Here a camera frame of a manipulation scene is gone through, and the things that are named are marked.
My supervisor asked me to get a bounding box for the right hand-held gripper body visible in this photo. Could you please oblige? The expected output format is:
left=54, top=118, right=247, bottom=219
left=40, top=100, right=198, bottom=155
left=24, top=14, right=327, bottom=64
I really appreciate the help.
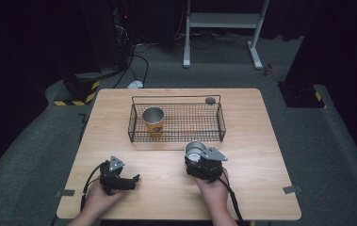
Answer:
left=188, top=146, right=229, bottom=183

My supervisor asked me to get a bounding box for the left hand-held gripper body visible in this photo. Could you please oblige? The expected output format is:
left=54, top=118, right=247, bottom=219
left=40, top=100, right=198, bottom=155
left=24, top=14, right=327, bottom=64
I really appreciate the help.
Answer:
left=99, top=154, right=127, bottom=196

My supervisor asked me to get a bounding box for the silver metal cup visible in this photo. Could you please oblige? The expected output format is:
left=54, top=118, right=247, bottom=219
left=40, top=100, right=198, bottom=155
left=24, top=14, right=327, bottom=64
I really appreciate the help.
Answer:
left=184, top=140, right=207, bottom=163

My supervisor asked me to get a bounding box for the black wire basket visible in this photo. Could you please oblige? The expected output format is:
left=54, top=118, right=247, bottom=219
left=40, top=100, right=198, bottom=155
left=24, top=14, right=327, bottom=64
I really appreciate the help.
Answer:
left=127, top=94, right=227, bottom=143

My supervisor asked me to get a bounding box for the orange metal cup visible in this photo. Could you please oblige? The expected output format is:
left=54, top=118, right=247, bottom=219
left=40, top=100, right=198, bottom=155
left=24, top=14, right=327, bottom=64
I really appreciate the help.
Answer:
left=141, top=106, right=166, bottom=138

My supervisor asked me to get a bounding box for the person's left hand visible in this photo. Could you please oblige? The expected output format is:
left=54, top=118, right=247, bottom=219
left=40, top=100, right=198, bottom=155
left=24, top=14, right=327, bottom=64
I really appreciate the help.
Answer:
left=84, top=181, right=127, bottom=218

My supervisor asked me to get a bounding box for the person's right hand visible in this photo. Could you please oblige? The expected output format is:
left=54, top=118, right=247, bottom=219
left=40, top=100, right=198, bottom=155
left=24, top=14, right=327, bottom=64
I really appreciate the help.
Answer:
left=194, top=167, right=231, bottom=213

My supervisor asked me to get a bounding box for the grey tape strip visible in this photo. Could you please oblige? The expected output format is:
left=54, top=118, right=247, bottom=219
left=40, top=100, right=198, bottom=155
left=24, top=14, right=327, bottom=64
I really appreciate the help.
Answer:
left=56, top=188, right=76, bottom=198
left=282, top=185, right=303, bottom=195

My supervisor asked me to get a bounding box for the black yellow striped stand base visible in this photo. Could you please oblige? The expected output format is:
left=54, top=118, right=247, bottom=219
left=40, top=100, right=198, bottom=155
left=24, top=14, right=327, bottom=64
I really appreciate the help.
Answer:
left=53, top=73, right=101, bottom=107

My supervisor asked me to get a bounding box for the white power adapter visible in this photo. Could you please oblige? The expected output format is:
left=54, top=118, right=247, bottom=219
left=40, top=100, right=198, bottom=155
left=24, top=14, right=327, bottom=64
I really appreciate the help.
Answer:
left=126, top=80, right=144, bottom=89

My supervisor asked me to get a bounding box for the black stand base yellow corner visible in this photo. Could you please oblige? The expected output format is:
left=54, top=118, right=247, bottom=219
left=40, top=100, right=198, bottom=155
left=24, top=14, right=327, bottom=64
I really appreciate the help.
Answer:
left=278, top=81, right=327, bottom=109

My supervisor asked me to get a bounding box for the white metal stand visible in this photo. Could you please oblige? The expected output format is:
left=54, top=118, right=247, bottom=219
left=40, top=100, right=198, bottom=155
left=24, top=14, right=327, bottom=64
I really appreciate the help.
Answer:
left=183, top=0, right=270, bottom=71

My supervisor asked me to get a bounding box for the dark equipment rack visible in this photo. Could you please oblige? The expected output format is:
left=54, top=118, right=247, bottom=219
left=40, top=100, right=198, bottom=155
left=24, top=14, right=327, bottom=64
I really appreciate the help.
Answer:
left=109, top=0, right=137, bottom=71

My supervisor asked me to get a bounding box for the left hand-held gripper cable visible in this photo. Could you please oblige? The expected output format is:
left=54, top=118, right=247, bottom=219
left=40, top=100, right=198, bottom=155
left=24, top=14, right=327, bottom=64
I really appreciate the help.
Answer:
left=79, top=160, right=108, bottom=213

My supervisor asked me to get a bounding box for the hand-held gripper cable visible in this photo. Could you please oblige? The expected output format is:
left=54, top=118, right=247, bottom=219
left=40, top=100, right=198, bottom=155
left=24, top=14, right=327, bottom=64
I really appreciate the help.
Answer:
left=218, top=176, right=246, bottom=226
left=79, top=160, right=108, bottom=213

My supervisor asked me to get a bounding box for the right hand-held gripper cable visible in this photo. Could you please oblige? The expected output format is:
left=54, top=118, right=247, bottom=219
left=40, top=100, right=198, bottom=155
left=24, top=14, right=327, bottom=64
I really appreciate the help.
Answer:
left=218, top=176, right=246, bottom=226

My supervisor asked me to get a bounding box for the black floor cable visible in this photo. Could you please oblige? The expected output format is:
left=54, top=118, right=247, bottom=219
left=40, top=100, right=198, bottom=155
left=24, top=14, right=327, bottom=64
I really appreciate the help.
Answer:
left=112, top=41, right=153, bottom=89

